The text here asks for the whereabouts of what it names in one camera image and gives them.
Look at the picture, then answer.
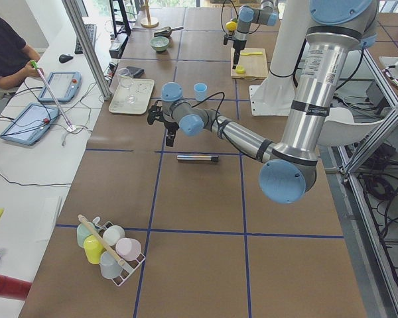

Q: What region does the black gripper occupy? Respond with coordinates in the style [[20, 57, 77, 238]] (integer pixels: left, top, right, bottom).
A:
[[147, 103, 179, 147], [223, 31, 246, 70]]

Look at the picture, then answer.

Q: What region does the yellow lemon slice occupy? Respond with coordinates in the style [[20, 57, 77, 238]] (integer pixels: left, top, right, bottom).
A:
[[226, 21, 237, 32]]

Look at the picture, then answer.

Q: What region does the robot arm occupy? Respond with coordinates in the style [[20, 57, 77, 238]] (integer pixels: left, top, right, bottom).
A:
[[224, 1, 278, 70], [147, 1, 379, 204]]

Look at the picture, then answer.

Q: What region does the lemon slice on board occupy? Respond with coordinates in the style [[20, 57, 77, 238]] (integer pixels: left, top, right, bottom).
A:
[[235, 65, 245, 74]]

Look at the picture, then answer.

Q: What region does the light blue plastic cup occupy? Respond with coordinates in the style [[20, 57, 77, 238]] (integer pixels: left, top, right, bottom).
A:
[[193, 83, 208, 101]]

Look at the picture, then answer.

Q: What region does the white cup in rack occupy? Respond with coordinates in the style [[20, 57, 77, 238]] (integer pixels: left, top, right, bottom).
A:
[[103, 225, 125, 246]]

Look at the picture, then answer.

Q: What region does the pink cup in rack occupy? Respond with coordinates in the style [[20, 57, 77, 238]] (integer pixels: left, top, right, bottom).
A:
[[115, 237, 141, 261]]

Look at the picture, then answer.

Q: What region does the green cup in rack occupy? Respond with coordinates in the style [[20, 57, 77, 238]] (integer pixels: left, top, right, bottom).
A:
[[76, 223, 91, 248]]

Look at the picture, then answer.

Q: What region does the yellow cup in rack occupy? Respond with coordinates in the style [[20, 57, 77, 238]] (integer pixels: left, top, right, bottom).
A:
[[83, 235, 105, 264]]

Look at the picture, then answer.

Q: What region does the grey cup in rack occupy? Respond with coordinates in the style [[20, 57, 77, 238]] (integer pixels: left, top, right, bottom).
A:
[[99, 251, 122, 279]]

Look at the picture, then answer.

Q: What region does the yellow plastic knife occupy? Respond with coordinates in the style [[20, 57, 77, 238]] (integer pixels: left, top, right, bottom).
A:
[[240, 51, 263, 56]]

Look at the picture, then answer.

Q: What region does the wooden cutting board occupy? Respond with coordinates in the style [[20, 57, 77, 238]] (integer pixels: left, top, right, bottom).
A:
[[231, 48, 269, 80]]

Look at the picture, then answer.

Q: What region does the steel muddler black tip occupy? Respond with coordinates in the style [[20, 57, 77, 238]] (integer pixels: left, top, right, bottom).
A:
[[176, 154, 219, 162]]

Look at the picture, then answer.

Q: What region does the cream bear tray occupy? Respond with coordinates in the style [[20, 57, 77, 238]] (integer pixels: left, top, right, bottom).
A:
[[109, 79, 155, 115]]

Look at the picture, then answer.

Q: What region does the grey folded cloth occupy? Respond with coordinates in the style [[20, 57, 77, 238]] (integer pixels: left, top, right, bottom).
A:
[[125, 66, 145, 78]]

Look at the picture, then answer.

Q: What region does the clear wine glass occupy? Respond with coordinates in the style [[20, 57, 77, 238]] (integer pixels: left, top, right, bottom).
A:
[[117, 68, 136, 104]]

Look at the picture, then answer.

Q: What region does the steel ice scoop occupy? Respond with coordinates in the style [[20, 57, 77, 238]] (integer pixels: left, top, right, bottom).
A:
[[153, 26, 184, 37]]

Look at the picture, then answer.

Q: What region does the green bowl with ice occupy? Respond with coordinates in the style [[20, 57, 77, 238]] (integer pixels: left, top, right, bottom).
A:
[[150, 36, 170, 52]]

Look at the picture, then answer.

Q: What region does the wooden round stand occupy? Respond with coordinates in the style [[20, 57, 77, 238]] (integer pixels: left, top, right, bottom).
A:
[[140, 0, 159, 28]]

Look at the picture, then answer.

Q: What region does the far teach pendant tablet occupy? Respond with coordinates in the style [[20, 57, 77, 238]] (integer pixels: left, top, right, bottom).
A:
[[46, 72, 82, 103]]

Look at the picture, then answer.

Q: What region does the teach pendant tablet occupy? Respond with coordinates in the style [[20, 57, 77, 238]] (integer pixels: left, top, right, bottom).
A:
[[0, 103, 60, 146], [46, 72, 82, 103]]

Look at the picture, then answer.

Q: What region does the white chair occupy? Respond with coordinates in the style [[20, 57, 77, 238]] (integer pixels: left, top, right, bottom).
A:
[[317, 107, 384, 146]]

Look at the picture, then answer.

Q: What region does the black computer mouse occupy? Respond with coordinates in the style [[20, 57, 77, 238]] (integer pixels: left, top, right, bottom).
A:
[[58, 54, 74, 64]]

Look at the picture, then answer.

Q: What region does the black keyboard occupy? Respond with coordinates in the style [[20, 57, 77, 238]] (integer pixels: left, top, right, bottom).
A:
[[74, 23, 98, 56]]

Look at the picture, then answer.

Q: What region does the near teach pendant tablet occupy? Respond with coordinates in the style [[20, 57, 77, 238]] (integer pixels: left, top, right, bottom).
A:
[[0, 103, 60, 146]]

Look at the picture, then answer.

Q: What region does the seated person black shirt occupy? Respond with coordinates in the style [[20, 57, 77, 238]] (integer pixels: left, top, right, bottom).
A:
[[0, 17, 40, 90]]

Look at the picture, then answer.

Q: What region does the red cylinder bottle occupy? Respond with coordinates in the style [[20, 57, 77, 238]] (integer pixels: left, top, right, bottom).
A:
[[0, 274, 32, 301]]

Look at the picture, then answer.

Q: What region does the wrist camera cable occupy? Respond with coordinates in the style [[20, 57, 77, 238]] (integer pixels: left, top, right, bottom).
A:
[[220, 0, 239, 37], [152, 91, 226, 115]]

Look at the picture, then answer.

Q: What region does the white wire cup rack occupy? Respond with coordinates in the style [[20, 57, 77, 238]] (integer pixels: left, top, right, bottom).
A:
[[93, 217, 145, 286]]

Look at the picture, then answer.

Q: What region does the aluminium frame post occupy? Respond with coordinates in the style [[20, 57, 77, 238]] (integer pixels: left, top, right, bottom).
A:
[[62, 0, 111, 101]]

